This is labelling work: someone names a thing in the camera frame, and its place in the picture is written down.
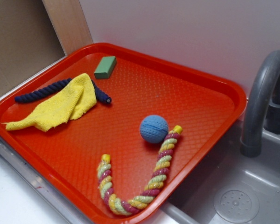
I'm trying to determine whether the blue dimpled ball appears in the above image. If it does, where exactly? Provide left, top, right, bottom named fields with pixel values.
left=140, top=115, right=168, bottom=144

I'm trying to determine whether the red plastic tray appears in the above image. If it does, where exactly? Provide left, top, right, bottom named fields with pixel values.
left=0, top=43, right=246, bottom=224

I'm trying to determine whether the green rectangular block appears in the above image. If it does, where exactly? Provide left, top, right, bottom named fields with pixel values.
left=94, top=56, right=117, bottom=79

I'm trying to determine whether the yellow microfibre cloth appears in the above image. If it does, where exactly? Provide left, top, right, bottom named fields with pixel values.
left=6, top=73, right=97, bottom=132

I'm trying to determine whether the wooden board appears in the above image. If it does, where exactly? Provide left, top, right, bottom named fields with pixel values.
left=43, top=0, right=93, bottom=55

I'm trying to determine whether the grey toy sink basin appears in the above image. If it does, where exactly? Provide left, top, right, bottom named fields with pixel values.
left=161, top=122, right=280, bottom=224

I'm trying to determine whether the grey toy faucet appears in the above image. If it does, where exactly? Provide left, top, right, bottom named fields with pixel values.
left=240, top=50, right=280, bottom=157

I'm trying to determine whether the brown cardboard panel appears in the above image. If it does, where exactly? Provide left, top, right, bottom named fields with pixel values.
left=0, top=0, right=65, bottom=97

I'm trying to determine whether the multicolour twisted rope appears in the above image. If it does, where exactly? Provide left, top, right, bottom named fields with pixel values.
left=97, top=125, right=183, bottom=216

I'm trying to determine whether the dark blue twisted rope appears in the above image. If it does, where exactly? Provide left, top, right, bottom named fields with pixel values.
left=14, top=78, right=112, bottom=105

